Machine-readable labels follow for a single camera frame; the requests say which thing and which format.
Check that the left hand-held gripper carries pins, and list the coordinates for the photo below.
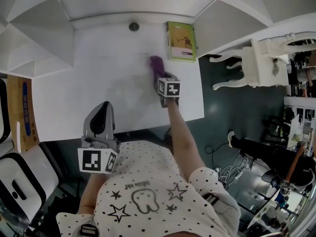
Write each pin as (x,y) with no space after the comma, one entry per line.
(93,162)

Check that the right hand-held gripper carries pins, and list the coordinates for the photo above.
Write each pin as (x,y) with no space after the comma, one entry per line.
(169,89)

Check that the purple cloth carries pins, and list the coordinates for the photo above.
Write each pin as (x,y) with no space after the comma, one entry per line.
(156,65)

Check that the person's right forearm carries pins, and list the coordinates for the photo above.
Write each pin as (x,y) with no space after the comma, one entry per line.
(182,142)

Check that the person's left forearm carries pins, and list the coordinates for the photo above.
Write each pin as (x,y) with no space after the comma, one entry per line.
(91,191)

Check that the white desk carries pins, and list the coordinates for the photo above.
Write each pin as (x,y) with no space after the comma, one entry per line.
(98,88)

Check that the green book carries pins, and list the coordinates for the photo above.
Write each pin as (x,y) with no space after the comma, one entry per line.
(182,41)

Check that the person's white dotted shirt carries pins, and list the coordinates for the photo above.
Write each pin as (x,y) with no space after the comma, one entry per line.
(148,171)

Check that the brown cardboard box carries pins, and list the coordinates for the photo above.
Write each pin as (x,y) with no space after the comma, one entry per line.
(19,112)

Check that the white flat stick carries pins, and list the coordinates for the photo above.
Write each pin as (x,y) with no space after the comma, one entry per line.
(18,137)

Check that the white and black robot machine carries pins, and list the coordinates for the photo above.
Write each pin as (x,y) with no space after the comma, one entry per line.
(27,181)
(3,112)

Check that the white ornate vanity with mirror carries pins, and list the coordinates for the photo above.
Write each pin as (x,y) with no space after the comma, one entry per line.
(261,65)

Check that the white shelf cabinet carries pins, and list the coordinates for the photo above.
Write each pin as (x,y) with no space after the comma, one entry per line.
(49,28)

